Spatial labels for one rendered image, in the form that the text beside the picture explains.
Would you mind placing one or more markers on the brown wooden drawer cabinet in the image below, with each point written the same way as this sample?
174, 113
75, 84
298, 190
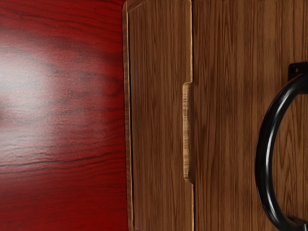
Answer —
216, 120

